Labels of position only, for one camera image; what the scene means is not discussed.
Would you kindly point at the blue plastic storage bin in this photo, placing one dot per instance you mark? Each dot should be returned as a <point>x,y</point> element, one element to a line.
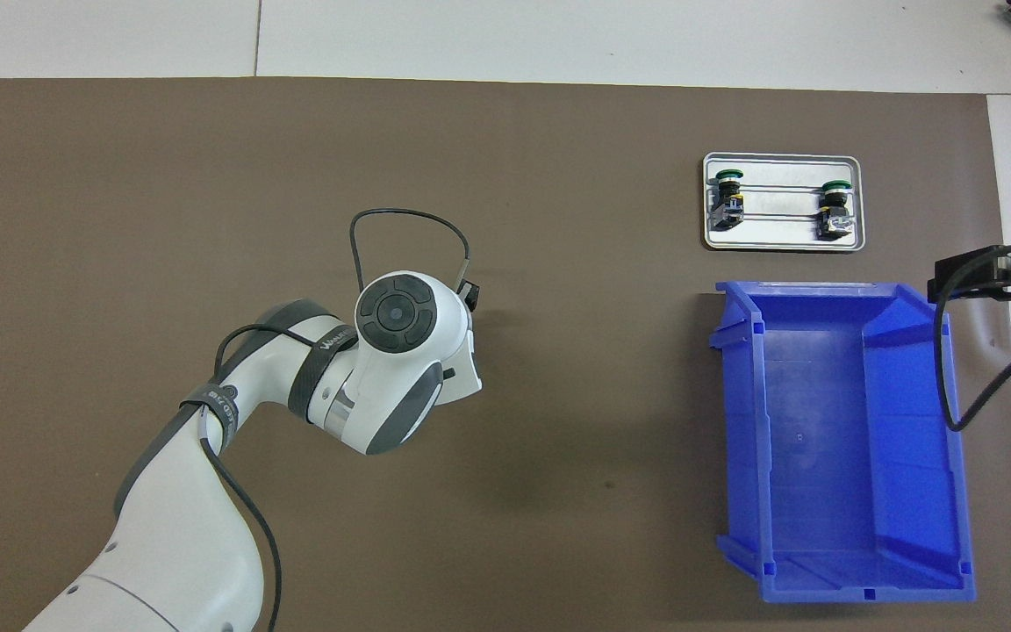
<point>821,439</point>

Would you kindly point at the green push button switch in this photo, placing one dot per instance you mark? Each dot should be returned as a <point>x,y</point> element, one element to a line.
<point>727,202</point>
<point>835,215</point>

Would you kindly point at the brown table mat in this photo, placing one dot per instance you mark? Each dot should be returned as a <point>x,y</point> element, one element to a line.
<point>295,175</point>

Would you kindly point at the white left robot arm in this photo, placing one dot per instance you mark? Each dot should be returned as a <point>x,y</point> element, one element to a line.
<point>181,544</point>

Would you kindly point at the grey metal tray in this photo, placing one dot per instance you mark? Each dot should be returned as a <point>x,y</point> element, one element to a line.
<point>782,237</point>

